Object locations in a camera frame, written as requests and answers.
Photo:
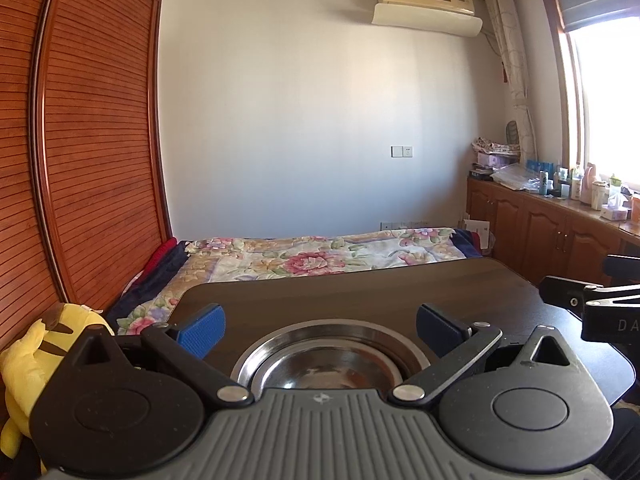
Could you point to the yellow plush toy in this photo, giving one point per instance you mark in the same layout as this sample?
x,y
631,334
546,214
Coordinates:
x,y
25,375

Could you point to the clear plastic bag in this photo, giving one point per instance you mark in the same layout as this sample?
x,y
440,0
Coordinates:
x,y
515,177

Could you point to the wooden cabinet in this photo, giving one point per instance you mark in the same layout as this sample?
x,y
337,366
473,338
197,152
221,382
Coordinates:
x,y
540,235

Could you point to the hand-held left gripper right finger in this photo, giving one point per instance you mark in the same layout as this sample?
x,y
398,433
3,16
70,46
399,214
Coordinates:
x,y
440,330

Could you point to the white wall switch plate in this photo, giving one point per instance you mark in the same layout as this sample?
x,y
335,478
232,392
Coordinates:
x,y
402,151

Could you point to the dark blue red blanket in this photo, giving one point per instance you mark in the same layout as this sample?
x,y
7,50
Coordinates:
x,y
155,275

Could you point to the wall outlet strip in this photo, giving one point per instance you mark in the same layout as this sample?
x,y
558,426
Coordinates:
x,y
404,225

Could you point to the red curtain tassel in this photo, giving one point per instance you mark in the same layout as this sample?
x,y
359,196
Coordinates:
x,y
505,71

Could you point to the white patterned curtain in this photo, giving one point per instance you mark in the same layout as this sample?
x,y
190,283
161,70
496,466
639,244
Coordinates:
x,y
515,70

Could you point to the white air conditioner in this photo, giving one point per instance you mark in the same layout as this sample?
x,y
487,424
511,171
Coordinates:
x,y
425,7

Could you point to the white paper bag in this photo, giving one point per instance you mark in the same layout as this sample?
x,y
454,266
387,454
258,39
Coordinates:
x,y
477,232

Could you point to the purple box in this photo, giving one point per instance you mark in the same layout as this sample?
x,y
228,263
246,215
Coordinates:
x,y
497,160

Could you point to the row of bottles and jars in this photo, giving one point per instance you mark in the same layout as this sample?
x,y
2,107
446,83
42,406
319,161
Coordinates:
x,y
575,185

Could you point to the large steel bowl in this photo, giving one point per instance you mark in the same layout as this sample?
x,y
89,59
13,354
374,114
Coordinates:
x,y
330,325

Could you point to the floral bedspread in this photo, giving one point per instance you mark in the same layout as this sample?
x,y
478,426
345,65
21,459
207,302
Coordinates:
x,y
300,260

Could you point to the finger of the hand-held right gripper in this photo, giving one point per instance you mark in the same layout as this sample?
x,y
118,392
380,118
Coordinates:
x,y
625,267
565,294

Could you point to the dark blue cloth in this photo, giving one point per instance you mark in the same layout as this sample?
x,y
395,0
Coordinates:
x,y
467,242

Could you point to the white tissue box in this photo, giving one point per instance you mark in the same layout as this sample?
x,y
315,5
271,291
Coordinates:
x,y
614,213

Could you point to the dark flat box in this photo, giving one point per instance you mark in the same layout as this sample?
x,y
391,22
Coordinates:
x,y
481,172

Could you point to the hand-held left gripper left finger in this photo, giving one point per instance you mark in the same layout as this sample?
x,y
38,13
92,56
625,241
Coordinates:
x,y
202,330

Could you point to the wooden slatted wardrobe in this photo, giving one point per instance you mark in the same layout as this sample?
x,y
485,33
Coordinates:
x,y
90,135

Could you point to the dark woven fan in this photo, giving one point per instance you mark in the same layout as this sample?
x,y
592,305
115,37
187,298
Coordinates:
x,y
513,132

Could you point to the pile of folded cloth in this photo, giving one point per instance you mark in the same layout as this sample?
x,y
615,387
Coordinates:
x,y
495,146

